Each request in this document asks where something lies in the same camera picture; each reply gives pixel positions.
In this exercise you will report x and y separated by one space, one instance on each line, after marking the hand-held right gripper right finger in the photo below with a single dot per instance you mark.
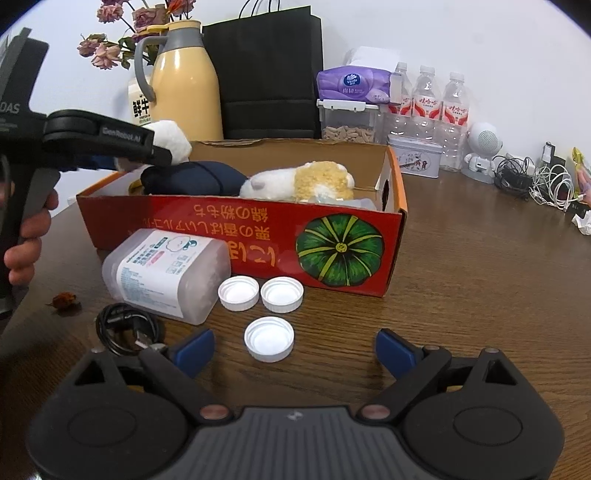
395 354

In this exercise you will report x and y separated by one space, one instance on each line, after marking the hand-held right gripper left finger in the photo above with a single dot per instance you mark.
196 351

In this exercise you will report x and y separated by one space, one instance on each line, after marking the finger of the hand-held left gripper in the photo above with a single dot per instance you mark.
160 156

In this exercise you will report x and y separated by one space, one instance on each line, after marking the white fluffy plush toy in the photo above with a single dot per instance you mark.
173 141

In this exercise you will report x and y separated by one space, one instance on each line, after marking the navy blue cloth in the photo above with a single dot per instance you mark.
194 177

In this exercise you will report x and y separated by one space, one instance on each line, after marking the white bottle cap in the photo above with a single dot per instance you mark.
239 293
269 339
282 294

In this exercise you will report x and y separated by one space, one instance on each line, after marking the orange cardboard box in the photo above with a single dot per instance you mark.
277 240

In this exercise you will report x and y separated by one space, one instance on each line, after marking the person's left hand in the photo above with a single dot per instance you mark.
21 265

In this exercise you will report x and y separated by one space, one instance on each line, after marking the white milk carton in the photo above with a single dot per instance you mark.
141 108

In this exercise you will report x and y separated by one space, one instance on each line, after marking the yellow thermos jug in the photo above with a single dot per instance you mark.
184 92

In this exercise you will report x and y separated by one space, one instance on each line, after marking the clear labelled plastic jar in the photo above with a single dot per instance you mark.
157 272

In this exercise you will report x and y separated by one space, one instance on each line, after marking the dried pink flower bouquet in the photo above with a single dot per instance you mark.
106 50

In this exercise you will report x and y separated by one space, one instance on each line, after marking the black paper bag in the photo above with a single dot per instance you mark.
268 74

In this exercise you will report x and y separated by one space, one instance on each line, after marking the dried rose head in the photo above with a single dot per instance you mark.
64 301

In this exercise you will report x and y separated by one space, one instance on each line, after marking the clear crumpled plastic bag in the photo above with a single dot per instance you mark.
355 204

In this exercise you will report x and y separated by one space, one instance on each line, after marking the white yellow sheep plush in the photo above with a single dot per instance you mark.
318 177

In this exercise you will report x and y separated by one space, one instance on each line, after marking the clear seed container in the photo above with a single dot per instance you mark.
346 131

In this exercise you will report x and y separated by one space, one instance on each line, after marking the white tin box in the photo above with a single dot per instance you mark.
415 159

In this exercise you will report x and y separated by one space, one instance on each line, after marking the purple tissue pack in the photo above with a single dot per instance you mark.
351 83

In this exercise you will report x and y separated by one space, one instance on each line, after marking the crumpled white tissue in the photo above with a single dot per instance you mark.
584 222

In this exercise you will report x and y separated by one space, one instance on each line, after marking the white robot speaker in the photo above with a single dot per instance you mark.
485 138

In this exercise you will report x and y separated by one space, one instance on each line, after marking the clear water bottle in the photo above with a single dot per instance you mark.
402 97
427 104
456 115

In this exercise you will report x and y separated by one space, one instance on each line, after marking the black power adapter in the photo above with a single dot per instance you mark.
549 154

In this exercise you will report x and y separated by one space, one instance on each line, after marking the yellow pink packet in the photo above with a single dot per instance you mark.
581 170

